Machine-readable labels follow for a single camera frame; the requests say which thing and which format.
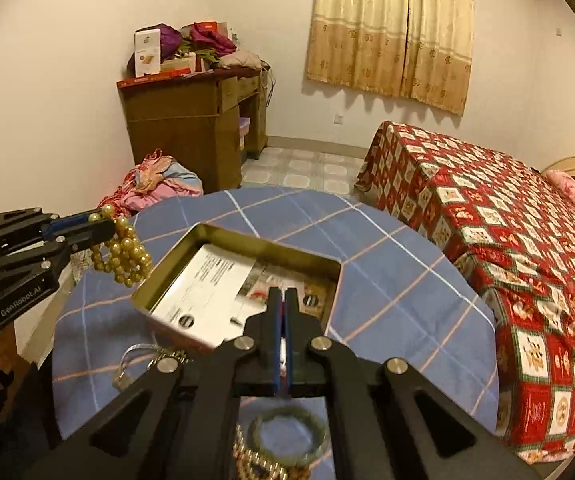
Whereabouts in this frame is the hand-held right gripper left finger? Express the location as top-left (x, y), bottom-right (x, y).
top-left (25, 287), bottom-right (284, 480)

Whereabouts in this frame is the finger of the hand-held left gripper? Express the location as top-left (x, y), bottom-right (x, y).
top-left (0, 206), bottom-right (93, 242)
top-left (0, 218), bottom-right (117, 274)

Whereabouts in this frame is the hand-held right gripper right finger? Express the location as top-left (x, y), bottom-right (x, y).
top-left (285, 287), bottom-right (543, 480)

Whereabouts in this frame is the large gold pearl necklace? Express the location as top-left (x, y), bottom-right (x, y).
top-left (89, 204), bottom-right (153, 288)

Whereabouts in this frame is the metal tin box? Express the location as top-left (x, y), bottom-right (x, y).
top-left (130, 223), bottom-right (343, 352)

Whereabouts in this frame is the green jade bangle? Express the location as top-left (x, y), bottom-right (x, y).
top-left (251, 406), bottom-right (329, 466)

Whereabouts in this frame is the metal link watch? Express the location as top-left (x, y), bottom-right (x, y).
top-left (155, 350), bottom-right (313, 480)

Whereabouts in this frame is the thin silver bracelet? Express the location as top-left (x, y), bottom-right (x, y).
top-left (112, 342), bottom-right (168, 391)

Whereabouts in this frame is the white printed leaflet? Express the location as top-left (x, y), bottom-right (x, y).
top-left (150, 244), bottom-right (338, 347)

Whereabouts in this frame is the pile of colourful clothes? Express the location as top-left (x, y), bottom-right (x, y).
top-left (102, 149), bottom-right (204, 218)

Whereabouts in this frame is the wooden dresser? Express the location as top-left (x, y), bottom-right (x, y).
top-left (116, 66), bottom-right (268, 195)

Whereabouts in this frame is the long red flat box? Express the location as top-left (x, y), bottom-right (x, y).
top-left (118, 67), bottom-right (193, 90)

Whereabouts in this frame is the white upright box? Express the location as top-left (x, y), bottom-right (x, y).
top-left (134, 28), bottom-right (162, 78)

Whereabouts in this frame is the cream flat box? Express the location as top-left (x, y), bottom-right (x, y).
top-left (160, 57), bottom-right (198, 73)

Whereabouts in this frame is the purple cloth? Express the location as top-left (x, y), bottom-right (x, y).
top-left (160, 24), bottom-right (183, 61)

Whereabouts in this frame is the bed with red patchwork cover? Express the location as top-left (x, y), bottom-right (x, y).
top-left (355, 121), bottom-right (575, 463)

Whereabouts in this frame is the maroon cloth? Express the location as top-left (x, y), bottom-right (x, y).
top-left (188, 25), bottom-right (236, 58)

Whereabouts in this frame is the beige quilted cloth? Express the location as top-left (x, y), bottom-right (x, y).
top-left (218, 50), bottom-right (264, 70)

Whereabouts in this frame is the beige patterned curtain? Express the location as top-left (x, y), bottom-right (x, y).
top-left (306, 0), bottom-right (475, 117)

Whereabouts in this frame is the dark cable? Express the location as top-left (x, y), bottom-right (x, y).
top-left (262, 62), bottom-right (277, 107)

